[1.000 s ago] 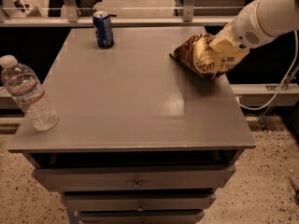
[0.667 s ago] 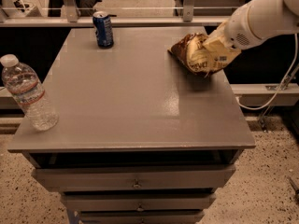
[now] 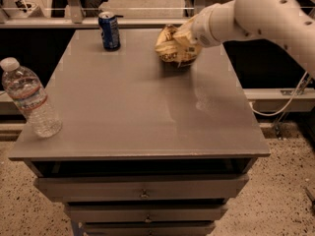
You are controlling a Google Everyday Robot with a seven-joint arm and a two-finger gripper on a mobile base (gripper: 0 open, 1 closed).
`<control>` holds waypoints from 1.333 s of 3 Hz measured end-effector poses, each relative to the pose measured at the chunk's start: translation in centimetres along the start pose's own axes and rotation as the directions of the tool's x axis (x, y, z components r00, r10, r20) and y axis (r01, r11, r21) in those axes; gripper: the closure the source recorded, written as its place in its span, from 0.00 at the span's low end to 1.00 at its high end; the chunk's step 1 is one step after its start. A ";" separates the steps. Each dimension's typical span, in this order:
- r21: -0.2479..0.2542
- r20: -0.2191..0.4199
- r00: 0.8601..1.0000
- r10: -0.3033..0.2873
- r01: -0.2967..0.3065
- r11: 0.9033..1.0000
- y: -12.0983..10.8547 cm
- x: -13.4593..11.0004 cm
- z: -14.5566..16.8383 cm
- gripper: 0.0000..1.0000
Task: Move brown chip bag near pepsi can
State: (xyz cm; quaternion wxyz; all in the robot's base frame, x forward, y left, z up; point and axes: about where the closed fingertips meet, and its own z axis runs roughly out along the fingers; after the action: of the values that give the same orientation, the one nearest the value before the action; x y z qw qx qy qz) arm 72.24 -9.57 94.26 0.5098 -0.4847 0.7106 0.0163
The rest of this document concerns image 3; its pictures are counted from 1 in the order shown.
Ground grey metal railing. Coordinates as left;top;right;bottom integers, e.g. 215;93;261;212
0;0;315;30

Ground white cable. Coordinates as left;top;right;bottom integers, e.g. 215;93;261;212
249;71;311;118

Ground grey drawer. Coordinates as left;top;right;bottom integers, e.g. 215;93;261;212
34;174;249;203
84;221;215;236
65;204;227;223

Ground bottom grey drawer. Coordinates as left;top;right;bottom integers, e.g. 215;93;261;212
84;221;215;236

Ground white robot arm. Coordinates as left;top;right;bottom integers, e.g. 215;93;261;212
174;0;315;78

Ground brown and yellow chip bag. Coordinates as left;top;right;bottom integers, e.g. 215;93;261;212
155;24;203;68

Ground top grey drawer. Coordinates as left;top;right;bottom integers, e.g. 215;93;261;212
34;174;249;203

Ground blue pepsi can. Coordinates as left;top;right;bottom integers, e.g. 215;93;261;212
98;12;120;51

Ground grey drawer cabinet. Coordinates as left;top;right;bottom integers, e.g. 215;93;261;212
8;28;271;236

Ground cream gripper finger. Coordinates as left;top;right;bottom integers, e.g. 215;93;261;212
173;18;201;67

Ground clear plastic water bottle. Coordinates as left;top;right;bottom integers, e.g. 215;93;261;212
0;57;62;138

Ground middle grey drawer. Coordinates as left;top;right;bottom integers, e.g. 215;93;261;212
65;204;227;223

